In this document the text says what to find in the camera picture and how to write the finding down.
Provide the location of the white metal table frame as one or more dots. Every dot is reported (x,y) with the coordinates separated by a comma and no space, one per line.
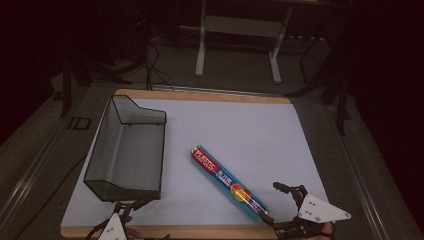
(238,26)

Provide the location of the person's right hand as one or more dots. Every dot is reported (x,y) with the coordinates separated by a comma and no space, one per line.
(328,229)

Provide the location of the black metal stand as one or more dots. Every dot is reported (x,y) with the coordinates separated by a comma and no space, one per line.
(328,83)
(85,71)

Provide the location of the person's left hand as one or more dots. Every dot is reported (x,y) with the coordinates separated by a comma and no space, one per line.
(132,232)

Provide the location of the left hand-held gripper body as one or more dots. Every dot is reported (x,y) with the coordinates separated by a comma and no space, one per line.
(114,229)

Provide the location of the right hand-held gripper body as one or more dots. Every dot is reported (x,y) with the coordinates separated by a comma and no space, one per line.
(318,210)

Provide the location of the black floor socket box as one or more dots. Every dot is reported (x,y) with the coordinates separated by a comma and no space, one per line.
(81,123)

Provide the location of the blue plastic wrap box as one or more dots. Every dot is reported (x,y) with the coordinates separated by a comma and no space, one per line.
(218,175)

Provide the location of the white table mat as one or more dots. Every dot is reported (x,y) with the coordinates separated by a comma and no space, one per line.
(233,133)

